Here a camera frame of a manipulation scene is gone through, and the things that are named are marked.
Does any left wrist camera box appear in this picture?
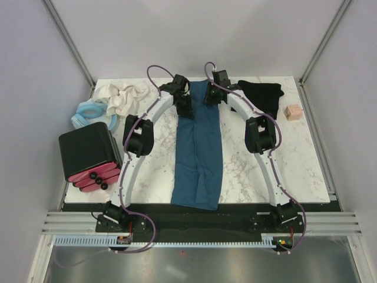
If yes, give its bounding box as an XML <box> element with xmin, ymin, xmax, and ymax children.
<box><xmin>172</xmin><ymin>74</ymin><xmax>190</xmax><ymax>91</ymax></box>

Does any small pink cube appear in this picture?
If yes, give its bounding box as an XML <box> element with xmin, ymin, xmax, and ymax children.
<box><xmin>284</xmin><ymin>104</ymin><xmax>303</xmax><ymax>121</ymax></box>

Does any white cable duct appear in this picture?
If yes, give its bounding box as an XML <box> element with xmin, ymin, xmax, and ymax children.
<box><xmin>54</xmin><ymin>235</ymin><xmax>292</xmax><ymax>249</ymax></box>

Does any folded black t shirt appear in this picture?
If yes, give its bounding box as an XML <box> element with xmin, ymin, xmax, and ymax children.
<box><xmin>227</xmin><ymin>80</ymin><xmax>284</xmax><ymax>120</ymax></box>

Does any white t shirt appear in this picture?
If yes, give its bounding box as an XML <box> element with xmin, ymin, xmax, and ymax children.
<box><xmin>92</xmin><ymin>82</ymin><xmax>150</xmax><ymax>117</ymax></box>

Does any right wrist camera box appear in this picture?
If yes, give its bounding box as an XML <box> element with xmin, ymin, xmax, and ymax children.
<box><xmin>212</xmin><ymin>70</ymin><xmax>231</xmax><ymax>87</ymax></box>

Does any blue t shirt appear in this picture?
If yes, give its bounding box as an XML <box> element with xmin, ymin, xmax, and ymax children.
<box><xmin>171</xmin><ymin>80</ymin><xmax>223</xmax><ymax>210</ymax></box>

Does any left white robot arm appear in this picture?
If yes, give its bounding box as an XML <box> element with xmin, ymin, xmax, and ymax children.
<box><xmin>110</xmin><ymin>78</ymin><xmax>194</xmax><ymax>207</ymax></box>

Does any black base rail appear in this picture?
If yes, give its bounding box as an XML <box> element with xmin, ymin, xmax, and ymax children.
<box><xmin>62</xmin><ymin>203</ymin><xmax>304</xmax><ymax>242</ymax></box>

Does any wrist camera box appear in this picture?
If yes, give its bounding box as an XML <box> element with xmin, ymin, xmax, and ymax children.
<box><xmin>172</xmin><ymin>74</ymin><xmax>190</xmax><ymax>91</ymax></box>
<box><xmin>212</xmin><ymin>70</ymin><xmax>231</xmax><ymax>87</ymax></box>

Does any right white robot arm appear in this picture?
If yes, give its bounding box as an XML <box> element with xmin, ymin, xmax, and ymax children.
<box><xmin>204</xmin><ymin>80</ymin><xmax>293</xmax><ymax>208</ymax></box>

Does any black pink drawer organizer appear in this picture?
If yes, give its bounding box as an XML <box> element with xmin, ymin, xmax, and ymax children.
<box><xmin>58</xmin><ymin>122</ymin><xmax>122</xmax><ymax>193</ymax></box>

